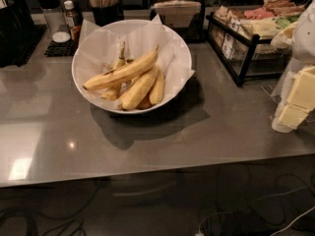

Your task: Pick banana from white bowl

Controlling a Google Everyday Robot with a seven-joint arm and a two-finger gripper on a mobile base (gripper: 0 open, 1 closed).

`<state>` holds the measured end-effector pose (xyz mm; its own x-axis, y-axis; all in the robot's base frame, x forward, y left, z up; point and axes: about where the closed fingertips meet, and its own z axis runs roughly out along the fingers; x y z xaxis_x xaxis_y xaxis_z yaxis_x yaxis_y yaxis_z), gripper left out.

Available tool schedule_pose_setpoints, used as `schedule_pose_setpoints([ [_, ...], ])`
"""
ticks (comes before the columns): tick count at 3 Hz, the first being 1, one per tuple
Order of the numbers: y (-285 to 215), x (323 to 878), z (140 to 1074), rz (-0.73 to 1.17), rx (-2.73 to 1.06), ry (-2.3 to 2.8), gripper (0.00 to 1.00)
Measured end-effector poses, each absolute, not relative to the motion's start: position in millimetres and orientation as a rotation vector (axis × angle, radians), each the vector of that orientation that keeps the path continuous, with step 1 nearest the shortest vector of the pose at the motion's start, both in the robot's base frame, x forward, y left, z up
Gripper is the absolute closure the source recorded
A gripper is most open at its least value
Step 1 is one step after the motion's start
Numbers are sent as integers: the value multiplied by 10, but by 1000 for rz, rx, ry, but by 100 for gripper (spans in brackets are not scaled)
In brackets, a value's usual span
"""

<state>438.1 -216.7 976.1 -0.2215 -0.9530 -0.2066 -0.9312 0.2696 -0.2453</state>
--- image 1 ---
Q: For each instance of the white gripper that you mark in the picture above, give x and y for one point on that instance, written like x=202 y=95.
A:
x=304 y=38

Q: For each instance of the long top banana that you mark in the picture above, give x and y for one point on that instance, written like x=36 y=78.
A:
x=124 y=73

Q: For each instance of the right small banana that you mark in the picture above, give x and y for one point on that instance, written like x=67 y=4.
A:
x=156 y=93

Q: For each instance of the brownish bottom banana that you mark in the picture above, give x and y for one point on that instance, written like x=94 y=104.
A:
x=144 y=104

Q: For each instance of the middle yellow banana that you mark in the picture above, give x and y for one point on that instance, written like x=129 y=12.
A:
x=139 y=90

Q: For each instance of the left banana with stem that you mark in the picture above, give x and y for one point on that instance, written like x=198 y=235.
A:
x=114 y=92

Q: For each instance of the white bowl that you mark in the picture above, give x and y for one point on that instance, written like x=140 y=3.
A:
x=98 y=43

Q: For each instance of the black napkin dispenser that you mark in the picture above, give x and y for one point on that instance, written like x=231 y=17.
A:
x=186 y=17

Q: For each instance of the white paper liner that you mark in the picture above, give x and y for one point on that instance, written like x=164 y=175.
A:
x=177 y=63

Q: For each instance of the black cup of stirrers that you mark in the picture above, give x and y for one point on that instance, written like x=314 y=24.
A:
x=107 y=11

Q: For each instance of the brown sauce bottle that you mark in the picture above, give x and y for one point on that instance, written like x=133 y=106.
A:
x=73 y=19

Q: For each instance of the small white lid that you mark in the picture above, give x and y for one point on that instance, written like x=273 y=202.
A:
x=61 y=36

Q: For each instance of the black rubber mat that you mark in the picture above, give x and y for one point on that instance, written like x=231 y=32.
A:
x=56 y=49

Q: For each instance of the clear shaker black lid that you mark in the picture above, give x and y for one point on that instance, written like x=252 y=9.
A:
x=53 y=14

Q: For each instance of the black container left edge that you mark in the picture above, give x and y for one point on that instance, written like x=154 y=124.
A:
x=16 y=26

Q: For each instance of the black wire condiment rack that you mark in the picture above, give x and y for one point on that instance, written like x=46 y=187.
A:
x=254 y=43

